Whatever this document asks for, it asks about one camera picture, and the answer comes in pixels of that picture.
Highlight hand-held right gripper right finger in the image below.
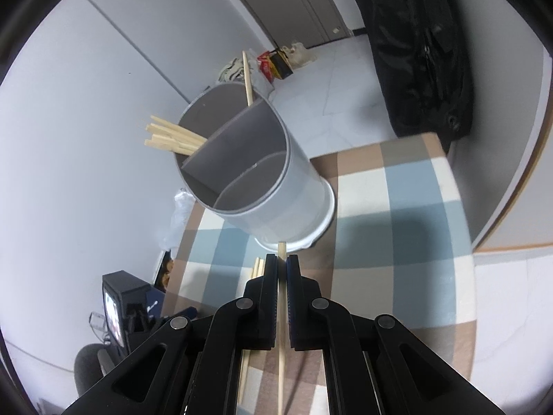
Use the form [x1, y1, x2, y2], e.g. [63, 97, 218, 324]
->
[285, 254, 506, 415]

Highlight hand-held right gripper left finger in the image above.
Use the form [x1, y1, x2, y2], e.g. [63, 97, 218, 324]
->
[63, 253, 279, 415]

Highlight pile of wooden chopsticks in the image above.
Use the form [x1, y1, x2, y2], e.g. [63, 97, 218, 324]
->
[237, 257, 265, 405]

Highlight single wooden chopstick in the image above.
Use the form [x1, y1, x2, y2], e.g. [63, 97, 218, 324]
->
[242, 50, 254, 107]
[278, 242, 287, 415]

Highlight white divided utensil holder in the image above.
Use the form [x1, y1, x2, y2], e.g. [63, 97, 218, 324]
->
[174, 83, 335, 252]

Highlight bunch of wooden chopsticks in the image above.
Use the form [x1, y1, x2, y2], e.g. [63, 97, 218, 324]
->
[144, 114, 209, 156]

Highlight navy shoe box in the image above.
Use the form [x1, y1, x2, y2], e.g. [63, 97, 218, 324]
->
[146, 287, 167, 318]

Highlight brown suede shoe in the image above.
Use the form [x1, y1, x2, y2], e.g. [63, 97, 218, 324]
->
[159, 259, 174, 290]

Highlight clear plastic bag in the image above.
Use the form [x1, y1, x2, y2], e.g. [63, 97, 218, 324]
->
[166, 188, 195, 249]

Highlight checkered tablecloth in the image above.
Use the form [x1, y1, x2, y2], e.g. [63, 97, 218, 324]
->
[164, 132, 478, 415]

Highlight white plastic bag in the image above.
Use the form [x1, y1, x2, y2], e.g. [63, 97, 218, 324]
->
[251, 67, 277, 100]

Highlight cream folded cloth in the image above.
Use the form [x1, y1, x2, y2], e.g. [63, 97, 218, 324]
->
[218, 57, 247, 84]

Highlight yellow and red bag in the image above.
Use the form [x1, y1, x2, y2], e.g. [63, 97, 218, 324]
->
[258, 50, 281, 81]

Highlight black paper bag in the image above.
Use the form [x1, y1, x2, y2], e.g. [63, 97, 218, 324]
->
[270, 49, 294, 79]

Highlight beige plastic bag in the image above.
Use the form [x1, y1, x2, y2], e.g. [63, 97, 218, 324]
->
[283, 42, 317, 69]

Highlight black backpack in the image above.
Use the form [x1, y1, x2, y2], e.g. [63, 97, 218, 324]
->
[360, 0, 474, 153]

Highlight grey door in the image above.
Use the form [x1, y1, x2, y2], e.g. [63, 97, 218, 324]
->
[212, 0, 353, 53]

